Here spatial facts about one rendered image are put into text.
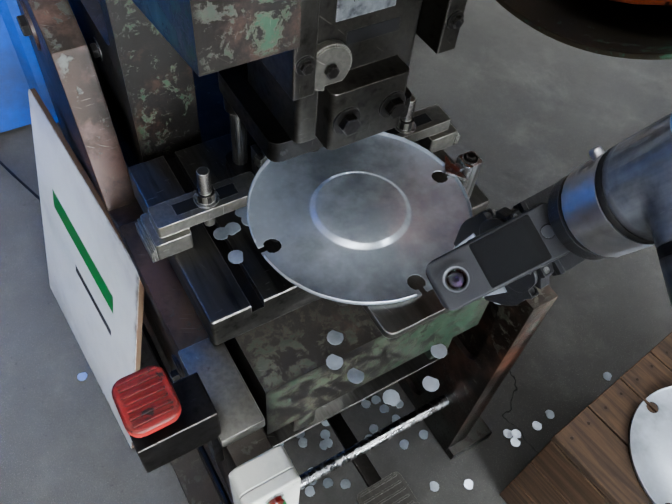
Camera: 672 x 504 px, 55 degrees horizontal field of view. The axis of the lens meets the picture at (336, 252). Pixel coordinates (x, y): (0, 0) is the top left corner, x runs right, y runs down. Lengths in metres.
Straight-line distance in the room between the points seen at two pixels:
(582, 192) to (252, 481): 0.52
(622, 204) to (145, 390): 0.50
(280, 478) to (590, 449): 0.61
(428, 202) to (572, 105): 1.58
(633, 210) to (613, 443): 0.84
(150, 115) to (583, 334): 1.24
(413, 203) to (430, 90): 1.46
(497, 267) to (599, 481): 0.74
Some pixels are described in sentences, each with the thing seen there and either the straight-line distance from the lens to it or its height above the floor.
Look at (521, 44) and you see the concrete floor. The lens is 2.60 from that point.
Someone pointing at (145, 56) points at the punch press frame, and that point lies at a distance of 0.92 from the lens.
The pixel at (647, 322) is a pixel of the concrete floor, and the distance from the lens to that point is 1.89.
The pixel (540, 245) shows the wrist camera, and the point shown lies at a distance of 0.54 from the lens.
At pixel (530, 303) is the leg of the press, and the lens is 1.00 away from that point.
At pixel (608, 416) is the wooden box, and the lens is 1.28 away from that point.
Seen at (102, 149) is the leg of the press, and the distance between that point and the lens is 1.06.
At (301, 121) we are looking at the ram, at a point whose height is 0.92.
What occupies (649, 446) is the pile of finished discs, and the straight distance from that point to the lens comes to 1.29.
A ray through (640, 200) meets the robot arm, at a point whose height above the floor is 1.12.
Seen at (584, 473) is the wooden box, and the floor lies 0.34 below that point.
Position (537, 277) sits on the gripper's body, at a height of 0.97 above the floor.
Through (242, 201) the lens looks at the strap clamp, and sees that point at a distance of 0.88.
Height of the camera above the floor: 1.41
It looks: 53 degrees down
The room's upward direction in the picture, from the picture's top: 7 degrees clockwise
